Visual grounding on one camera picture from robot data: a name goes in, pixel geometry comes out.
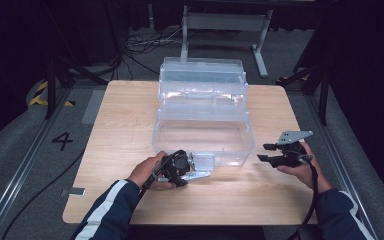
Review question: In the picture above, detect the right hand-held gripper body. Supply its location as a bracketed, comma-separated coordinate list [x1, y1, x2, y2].
[271, 129, 314, 169]

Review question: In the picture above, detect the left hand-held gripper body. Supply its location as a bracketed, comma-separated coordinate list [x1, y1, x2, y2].
[154, 149, 194, 183]

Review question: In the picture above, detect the white tube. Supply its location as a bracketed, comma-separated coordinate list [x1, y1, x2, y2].
[181, 170, 212, 182]

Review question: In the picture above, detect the clear plastic storage box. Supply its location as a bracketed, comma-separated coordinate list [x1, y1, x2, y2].
[151, 56, 256, 173]

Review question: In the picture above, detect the person's right hand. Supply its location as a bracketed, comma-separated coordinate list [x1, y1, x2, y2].
[277, 142, 333, 195]

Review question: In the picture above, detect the person's left hand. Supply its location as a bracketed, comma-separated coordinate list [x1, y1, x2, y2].
[127, 150, 178, 191]

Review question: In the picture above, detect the black metal stand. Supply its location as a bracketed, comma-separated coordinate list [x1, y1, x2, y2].
[44, 56, 109, 120]
[276, 63, 331, 127]

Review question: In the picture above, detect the grey metal strip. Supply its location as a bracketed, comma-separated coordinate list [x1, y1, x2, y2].
[59, 187, 86, 197]

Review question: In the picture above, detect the grey metal pole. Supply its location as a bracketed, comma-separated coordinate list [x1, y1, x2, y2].
[147, 3, 156, 31]

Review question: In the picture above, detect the yellow black hazard tape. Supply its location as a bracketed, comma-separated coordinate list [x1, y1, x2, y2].
[29, 80, 76, 108]

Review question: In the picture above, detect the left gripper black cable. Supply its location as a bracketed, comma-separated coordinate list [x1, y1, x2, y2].
[139, 163, 163, 198]

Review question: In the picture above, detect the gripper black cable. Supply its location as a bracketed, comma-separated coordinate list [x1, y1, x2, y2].
[286, 155, 320, 240]
[139, 163, 163, 198]

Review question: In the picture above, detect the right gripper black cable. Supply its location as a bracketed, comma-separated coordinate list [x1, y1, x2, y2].
[286, 155, 320, 240]

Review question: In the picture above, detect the aluminium floor rail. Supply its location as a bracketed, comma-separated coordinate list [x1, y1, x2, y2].
[0, 86, 74, 240]
[304, 94, 378, 240]

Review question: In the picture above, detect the tangle of floor cables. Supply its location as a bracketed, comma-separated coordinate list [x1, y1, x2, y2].
[123, 28, 184, 83]

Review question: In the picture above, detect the grey metal desk frame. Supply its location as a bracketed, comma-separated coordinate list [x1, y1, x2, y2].
[178, 4, 274, 79]

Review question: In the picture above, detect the black floor cable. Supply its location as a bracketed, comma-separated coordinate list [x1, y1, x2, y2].
[1, 149, 86, 240]

